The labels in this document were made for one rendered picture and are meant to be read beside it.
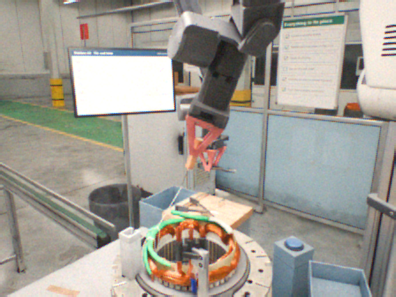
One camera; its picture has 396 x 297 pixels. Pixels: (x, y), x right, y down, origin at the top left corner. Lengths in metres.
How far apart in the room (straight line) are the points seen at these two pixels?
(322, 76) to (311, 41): 0.30
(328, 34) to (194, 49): 2.33
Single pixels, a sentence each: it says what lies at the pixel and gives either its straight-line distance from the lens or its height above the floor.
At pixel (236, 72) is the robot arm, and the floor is 1.47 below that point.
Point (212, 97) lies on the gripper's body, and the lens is 0.50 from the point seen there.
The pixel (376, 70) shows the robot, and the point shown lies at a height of 1.47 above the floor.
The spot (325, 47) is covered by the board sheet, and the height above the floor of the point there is 1.62.
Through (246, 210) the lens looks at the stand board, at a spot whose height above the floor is 1.06.
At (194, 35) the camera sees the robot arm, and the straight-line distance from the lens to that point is 0.46.
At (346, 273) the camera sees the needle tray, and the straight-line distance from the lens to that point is 0.77.
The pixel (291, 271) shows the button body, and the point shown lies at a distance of 0.84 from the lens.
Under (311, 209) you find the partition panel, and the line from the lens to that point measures 3.05.
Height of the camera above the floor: 1.48
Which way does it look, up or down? 15 degrees down
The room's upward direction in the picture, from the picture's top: straight up
